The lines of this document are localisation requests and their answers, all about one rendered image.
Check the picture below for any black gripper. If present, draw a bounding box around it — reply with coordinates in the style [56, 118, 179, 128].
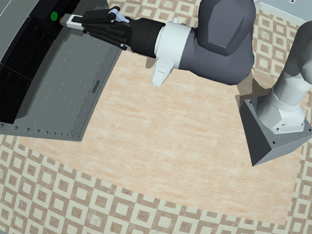
[60, 6, 166, 59]

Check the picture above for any grey server rack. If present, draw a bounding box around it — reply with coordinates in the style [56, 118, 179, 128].
[0, 0, 122, 142]

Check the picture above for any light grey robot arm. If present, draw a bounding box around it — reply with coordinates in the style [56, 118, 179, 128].
[152, 0, 312, 134]

